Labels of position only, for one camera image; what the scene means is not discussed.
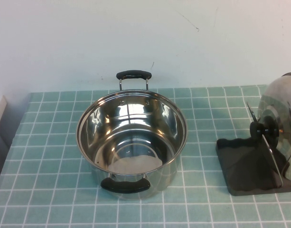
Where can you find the teal tile-pattern table mat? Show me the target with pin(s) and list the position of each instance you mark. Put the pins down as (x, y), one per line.
(40, 190)

